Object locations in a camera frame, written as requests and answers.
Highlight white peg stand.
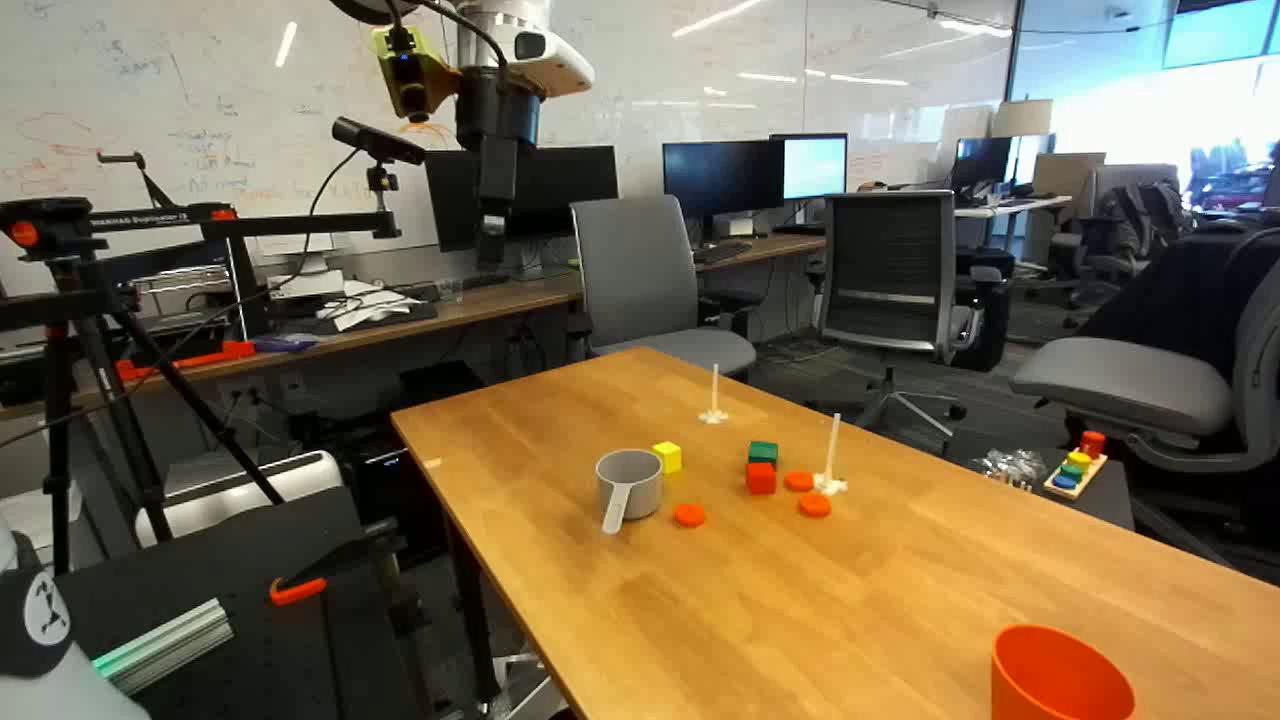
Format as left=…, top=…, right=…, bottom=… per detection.
left=814, top=407, right=854, bottom=504
left=696, top=359, right=735, bottom=434

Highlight orange plastic cup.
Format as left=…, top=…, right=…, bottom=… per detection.
left=989, top=623, right=1140, bottom=720

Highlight lit computer monitor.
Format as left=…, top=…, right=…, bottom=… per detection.
left=778, top=130, right=854, bottom=210

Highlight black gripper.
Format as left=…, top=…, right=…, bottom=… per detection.
left=454, top=64, right=548, bottom=278

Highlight black mesh office chair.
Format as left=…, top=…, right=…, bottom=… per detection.
left=806, top=188, right=999, bottom=443

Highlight white lamp shade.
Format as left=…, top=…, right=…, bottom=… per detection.
left=993, top=96, right=1057, bottom=140

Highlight black white rounded object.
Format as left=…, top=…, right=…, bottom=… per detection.
left=0, top=525, right=154, bottom=720

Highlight grey measuring cup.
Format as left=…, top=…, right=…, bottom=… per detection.
left=593, top=443, right=669, bottom=541

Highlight dark distant monitor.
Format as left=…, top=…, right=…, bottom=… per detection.
left=950, top=133, right=1015, bottom=199

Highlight black cart platform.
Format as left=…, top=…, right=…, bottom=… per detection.
left=56, top=484, right=438, bottom=720

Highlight black clamp orange handle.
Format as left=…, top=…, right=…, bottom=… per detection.
left=265, top=517, right=406, bottom=611

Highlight colourful stacking toy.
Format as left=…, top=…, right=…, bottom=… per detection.
left=1042, top=429, right=1114, bottom=504

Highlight long wooden desk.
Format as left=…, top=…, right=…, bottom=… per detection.
left=66, top=234, right=833, bottom=405

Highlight aluminium bar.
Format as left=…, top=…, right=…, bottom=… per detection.
left=90, top=596, right=242, bottom=702

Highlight black camera on stand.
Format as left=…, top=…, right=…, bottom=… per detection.
left=329, top=117, right=432, bottom=171

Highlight black computer monitor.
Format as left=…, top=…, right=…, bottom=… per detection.
left=661, top=136, right=783, bottom=227

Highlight black background office chair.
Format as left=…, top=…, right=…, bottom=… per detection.
left=1057, top=178, right=1191, bottom=313

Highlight white box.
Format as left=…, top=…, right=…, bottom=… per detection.
left=131, top=261, right=242, bottom=326

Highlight grey office chair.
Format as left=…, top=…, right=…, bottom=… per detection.
left=1009, top=252, right=1280, bottom=563
left=567, top=191, right=761, bottom=379

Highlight black tripod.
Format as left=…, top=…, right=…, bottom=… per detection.
left=0, top=196, right=406, bottom=580

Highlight white papers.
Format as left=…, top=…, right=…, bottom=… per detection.
left=314, top=278, right=432, bottom=338

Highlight wide black monitor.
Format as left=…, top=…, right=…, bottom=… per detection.
left=424, top=144, right=619, bottom=255

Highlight clear plastic item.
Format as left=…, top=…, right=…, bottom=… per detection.
left=976, top=448, right=1052, bottom=494

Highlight orange flat tool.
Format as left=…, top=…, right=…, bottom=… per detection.
left=113, top=338, right=259, bottom=393

